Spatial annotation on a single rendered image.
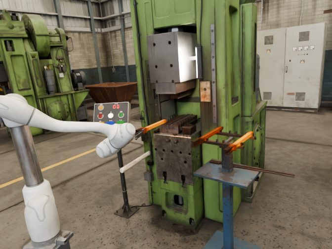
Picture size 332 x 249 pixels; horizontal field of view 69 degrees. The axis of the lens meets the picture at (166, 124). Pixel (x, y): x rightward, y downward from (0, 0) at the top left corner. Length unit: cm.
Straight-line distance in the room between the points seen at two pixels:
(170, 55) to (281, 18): 599
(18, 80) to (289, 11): 701
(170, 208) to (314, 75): 541
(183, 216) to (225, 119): 100
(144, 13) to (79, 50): 894
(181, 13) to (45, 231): 182
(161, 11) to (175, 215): 187
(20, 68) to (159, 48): 493
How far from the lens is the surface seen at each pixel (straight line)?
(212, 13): 208
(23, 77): 666
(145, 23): 237
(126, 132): 137
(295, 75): 707
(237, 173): 182
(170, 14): 224
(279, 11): 786
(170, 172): 226
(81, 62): 1120
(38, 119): 141
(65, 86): 692
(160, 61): 211
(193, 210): 236
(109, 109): 237
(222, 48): 204
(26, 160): 163
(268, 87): 724
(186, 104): 258
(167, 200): 250
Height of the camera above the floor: 155
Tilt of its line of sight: 15 degrees down
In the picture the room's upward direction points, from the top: 5 degrees counter-clockwise
